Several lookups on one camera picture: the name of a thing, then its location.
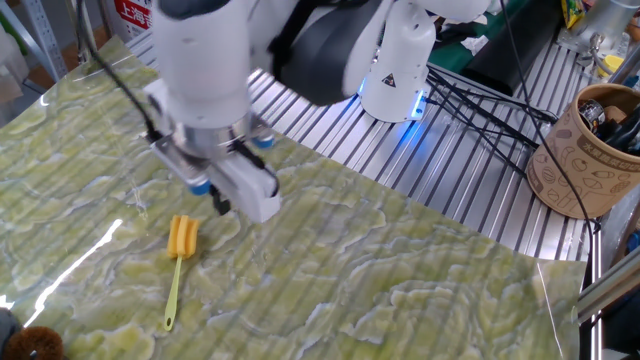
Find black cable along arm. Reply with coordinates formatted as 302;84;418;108
74;0;164;144

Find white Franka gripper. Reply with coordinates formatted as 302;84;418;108
142;78;283;225

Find grey soft lump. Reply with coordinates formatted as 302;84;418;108
0;307;22;351

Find grey metal cylinder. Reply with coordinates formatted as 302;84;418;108
556;0;640;56

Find black cable bundle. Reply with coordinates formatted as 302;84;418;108
424;63;560;177

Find yellow sponge brush green handle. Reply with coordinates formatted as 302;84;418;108
163;214;201;333

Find black rolled mat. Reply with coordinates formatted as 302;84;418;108
459;0;565;97

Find aluminium profile rail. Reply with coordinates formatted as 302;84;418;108
577;247;640;324

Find brown bristle brush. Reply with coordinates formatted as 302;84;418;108
2;325;66;360

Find white crumpled paper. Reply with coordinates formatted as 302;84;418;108
459;34;490;57

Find dark green cloth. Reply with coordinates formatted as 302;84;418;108
428;0;531;75

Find small yellow object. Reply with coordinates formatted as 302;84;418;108
597;53;626;79

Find long thin black cable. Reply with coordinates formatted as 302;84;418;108
498;0;601;236

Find round silver black object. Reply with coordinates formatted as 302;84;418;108
578;98;607;134

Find brown printed cardboard tub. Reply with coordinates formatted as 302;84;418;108
525;82;640;220

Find red and white sign box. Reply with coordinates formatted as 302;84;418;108
106;0;155;42

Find black tools in tub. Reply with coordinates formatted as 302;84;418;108
594;102;640;156

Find thin metal rods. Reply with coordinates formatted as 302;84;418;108
64;0;100;64

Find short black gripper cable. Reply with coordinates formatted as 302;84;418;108
232;139;281;199

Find grey perforated shelf upright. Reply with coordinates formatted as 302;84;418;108
18;0;69;81

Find green marble pattern table mat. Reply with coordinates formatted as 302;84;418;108
0;34;589;360

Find yellow snack bag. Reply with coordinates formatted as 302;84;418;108
559;0;587;30

